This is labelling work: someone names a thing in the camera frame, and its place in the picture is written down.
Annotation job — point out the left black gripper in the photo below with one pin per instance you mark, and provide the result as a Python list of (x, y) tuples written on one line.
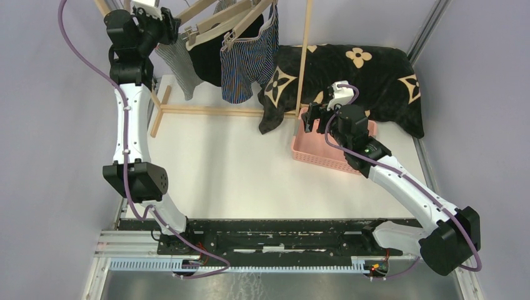
[(169, 25)]

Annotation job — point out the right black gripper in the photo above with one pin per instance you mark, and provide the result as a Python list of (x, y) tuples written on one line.
[(316, 110)]

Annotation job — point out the grey striped underwear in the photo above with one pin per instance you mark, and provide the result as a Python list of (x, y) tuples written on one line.
[(176, 56)]

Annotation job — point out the beige clip hanger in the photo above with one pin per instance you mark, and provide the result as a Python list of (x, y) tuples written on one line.
[(225, 18), (193, 10), (242, 25)]

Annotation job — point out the black underwear beige waistband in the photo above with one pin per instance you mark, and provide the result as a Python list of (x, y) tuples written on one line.
[(205, 54)]

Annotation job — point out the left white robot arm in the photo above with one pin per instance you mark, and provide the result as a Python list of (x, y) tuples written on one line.
[(134, 36)]

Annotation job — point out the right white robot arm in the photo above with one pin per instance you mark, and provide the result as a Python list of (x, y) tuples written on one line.
[(447, 237)]

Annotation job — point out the pink plastic basket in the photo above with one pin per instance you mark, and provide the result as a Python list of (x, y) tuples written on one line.
[(323, 147)]

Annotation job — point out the black floral blanket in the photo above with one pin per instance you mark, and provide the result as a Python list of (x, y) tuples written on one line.
[(388, 85)]

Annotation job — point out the wooden clothes rack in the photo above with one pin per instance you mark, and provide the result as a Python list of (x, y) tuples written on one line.
[(163, 107)]

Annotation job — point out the navy striped boxer shorts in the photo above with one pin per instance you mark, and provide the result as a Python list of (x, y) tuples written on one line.
[(250, 59)]

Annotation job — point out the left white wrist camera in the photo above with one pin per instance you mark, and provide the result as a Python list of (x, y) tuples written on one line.
[(149, 7)]

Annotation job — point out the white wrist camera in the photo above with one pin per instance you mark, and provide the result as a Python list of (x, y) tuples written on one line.
[(339, 92), (149, 7)]

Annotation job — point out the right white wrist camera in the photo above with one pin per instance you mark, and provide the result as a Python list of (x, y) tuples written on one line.
[(339, 92)]

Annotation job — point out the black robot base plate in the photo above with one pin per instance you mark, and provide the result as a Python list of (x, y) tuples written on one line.
[(210, 246)]

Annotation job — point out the aluminium frame rail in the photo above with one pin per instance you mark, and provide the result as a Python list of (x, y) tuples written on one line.
[(426, 29)]

